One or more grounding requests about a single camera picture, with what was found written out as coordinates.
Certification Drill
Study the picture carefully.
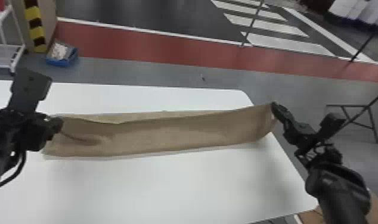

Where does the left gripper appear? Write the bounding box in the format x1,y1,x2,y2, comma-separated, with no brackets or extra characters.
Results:
21,110,65,153

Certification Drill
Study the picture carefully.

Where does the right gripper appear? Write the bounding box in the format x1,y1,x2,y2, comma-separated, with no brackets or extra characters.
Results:
271,101,319,156

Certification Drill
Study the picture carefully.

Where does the beige towel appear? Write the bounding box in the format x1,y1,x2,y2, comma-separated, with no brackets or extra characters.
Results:
42,102,278,158

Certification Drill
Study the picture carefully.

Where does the blue tray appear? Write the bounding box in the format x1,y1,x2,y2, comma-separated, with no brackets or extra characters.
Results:
45,41,80,68

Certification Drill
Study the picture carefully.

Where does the black cable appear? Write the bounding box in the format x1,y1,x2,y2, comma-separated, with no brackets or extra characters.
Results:
0,150,27,189

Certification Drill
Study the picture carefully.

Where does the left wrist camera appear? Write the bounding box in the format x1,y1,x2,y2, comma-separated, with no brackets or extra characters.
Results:
7,67,54,114

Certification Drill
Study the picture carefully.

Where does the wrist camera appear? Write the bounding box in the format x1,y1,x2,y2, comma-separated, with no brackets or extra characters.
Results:
7,67,54,114
317,112,347,142

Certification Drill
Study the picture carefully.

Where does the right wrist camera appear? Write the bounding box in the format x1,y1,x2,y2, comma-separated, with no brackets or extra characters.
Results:
317,112,347,142

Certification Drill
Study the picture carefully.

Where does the black metal frame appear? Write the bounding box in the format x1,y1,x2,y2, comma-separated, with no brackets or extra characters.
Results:
325,86,378,145

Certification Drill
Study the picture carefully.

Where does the white wire rack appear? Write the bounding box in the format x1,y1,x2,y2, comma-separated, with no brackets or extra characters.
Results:
0,0,27,74

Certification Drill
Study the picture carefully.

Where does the yellow black striped post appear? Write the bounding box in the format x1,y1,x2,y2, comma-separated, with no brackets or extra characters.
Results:
10,0,58,54

